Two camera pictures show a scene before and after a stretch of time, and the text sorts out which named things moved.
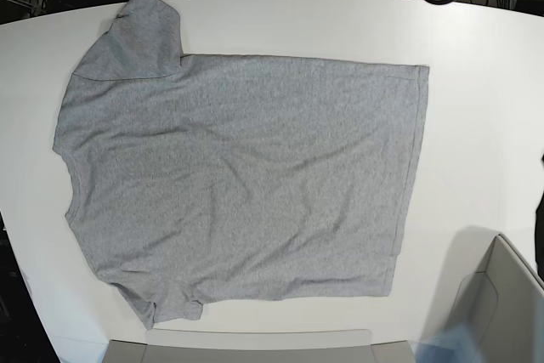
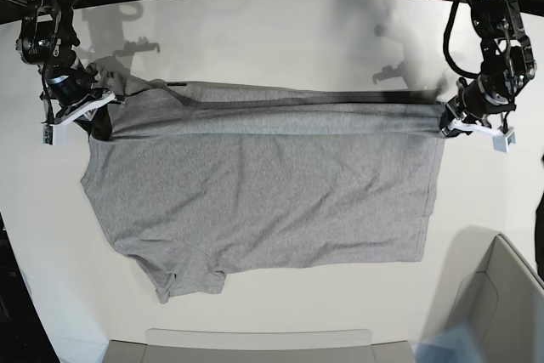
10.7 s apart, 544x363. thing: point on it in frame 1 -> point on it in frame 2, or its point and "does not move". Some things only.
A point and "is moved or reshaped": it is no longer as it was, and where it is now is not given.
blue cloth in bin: x=457 y=344 does not move
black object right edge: x=540 y=229 does not move
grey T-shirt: x=191 y=178 is moved or reshaped
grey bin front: x=235 y=346 does not move
